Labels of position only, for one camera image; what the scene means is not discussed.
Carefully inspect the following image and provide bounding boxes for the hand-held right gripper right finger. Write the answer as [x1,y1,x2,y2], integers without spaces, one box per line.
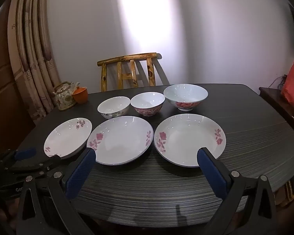
[197,147,278,235]

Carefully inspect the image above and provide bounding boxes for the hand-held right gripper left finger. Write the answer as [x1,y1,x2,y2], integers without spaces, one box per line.
[16,147,96,235]

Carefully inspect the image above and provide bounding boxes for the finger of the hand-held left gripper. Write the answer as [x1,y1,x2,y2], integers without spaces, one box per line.
[0,147,37,164]
[5,155,62,175]

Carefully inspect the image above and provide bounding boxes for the small white plate purple flowers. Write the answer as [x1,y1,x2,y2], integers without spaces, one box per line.
[44,117,93,158]

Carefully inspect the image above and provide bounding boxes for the large white plate pink flowers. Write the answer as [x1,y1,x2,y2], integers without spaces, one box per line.
[154,114,227,168]

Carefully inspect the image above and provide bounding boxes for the floral ceramic teapot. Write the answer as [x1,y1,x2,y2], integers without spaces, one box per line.
[51,81,80,111]

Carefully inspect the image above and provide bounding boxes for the white bowl green floral pattern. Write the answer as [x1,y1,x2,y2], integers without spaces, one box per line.
[97,96,131,120]

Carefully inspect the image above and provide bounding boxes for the orange cup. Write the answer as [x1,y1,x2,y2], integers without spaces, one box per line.
[72,87,89,104]

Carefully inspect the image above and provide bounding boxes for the large white bowl pink flowers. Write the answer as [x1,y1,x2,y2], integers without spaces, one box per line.
[163,84,209,111]

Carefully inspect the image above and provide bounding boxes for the small white bowl pink flowers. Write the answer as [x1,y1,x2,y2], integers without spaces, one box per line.
[130,92,166,116]

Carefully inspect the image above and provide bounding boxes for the dark wooden side cabinet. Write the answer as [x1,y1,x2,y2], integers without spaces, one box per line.
[259,87,294,134]

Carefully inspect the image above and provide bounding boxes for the bamboo chair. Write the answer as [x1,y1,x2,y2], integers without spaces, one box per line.
[97,52,162,92]

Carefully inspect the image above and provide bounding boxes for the thin cable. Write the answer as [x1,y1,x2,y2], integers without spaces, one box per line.
[268,75,288,90]

